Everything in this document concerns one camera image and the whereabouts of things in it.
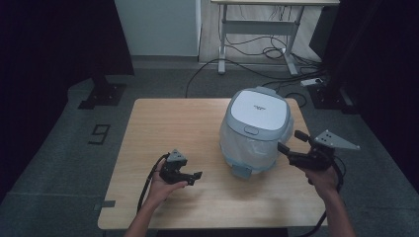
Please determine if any white metal-framed desk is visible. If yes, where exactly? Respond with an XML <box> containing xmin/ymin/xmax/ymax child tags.
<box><xmin>210</xmin><ymin>0</ymin><xmax>341</xmax><ymax>77</ymax></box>

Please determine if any grey tape strip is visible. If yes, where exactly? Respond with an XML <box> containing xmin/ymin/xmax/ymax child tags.
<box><xmin>93</xmin><ymin>199</ymin><xmax>117</xmax><ymax>212</ymax></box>

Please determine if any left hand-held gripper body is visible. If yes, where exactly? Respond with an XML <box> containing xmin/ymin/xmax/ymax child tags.
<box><xmin>159</xmin><ymin>148</ymin><xmax>190</xmax><ymax>185</ymax></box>

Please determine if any person's left hand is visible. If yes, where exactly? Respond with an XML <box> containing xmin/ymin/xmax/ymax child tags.
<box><xmin>145</xmin><ymin>160</ymin><xmax>189</xmax><ymax>207</ymax></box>

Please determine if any person's right hand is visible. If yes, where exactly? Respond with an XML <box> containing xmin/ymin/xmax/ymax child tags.
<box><xmin>299</xmin><ymin>160</ymin><xmax>341</xmax><ymax>200</ymax></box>

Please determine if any black stand base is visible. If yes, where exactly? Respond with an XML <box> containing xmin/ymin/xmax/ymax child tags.
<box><xmin>77</xmin><ymin>74</ymin><xmax>127</xmax><ymax>111</ymax></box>
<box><xmin>307</xmin><ymin>82</ymin><xmax>361</xmax><ymax>116</ymax></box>

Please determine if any black curtain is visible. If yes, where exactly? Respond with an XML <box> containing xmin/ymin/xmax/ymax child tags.
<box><xmin>0</xmin><ymin>0</ymin><xmax>135</xmax><ymax>201</ymax></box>
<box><xmin>309</xmin><ymin>0</ymin><xmax>419</xmax><ymax>186</ymax></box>

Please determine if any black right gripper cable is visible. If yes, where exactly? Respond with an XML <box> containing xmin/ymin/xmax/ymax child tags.
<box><xmin>295</xmin><ymin>155</ymin><xmax>348</xmax><ymax>237</ymax></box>

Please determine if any white plastic bin liner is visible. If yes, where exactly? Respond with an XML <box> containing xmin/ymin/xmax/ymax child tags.
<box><xmin>218</xmin><ymin>118</ymin><xmax>294</xmax><ymax>172</ymax></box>

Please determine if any black cable bundle under desk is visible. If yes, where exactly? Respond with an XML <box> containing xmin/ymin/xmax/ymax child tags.
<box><xmin>224</xmin><ymin>5</ymin><xmax>323</xmax><ymax>67</ymax></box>

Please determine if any long black floor cable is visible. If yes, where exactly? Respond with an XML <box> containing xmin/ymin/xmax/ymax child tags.
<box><xmin>184</xmin><ymin>58</ymin><xmax>327</xmax><ymax>99</ymax></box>

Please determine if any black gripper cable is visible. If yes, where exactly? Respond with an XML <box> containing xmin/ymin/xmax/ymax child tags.
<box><xmin>295</xmin><ymin>155</ymin><xmax>348</xmax><ymax>237</ymax></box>
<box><xmin>135</xmin><ymin>152</ymin><xmax>171</xmax><ymax>214</ymax></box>

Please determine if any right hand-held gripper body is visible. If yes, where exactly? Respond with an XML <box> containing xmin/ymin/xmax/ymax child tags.
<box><xmin>288</xmin><ymin>128</ymin><xmax>362</xmax><ymax>172</ymax></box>

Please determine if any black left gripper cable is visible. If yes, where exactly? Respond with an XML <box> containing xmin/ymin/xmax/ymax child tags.
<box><xmin>135</xmin><ymin>152</ymin><xmax>171</xmax><ymax>214</ymax></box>

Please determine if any grey lidded trash bin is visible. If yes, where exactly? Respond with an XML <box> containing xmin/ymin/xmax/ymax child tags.
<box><xmin>218</xmin><ymin>86</ymin><xmax>294</xmax><ymax>181</ymax></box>

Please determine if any white wall panel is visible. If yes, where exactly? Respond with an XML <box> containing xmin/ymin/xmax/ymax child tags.
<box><xmin>114</xmin><ymin>0</ymin><xmax>203</xmax><ymax>58</ymax></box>

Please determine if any white power strip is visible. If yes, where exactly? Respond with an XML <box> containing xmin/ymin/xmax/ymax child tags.
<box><xmin>299</xmin><ymin>77</ymin><xmax>326</xmax><ymax>88</ymax></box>

